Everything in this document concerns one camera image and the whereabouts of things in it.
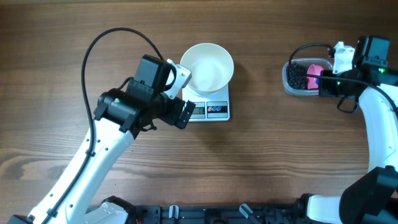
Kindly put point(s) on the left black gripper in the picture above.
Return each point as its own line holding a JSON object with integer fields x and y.
{"x": 181, "y": 112}

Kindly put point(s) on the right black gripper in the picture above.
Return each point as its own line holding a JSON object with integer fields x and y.
{"x": 325, "y": 88}

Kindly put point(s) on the pink scoop with blue handle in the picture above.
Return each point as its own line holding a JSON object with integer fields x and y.
{"x": 313, "y": 72}

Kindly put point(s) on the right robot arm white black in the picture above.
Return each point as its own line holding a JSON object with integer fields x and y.
{"x": 361, "y": 73}

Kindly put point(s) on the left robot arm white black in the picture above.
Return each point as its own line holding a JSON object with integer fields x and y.
{"x": 119, "y": 117}

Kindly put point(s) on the white digital kitchen scale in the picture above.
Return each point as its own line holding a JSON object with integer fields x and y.
{"x": 209, "y": 107}

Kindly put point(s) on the white round bowl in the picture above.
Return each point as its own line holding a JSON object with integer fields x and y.
{"x": 211, "y": 65}

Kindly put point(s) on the clear plastic food container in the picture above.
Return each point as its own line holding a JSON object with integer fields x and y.
{"x": 305, "y": 62}

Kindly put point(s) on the black beans pile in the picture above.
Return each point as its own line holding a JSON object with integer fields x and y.
{"x": 296, "y": 78}

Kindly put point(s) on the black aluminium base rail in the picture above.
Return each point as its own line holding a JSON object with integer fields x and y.
{"x": 243, "y": 214}

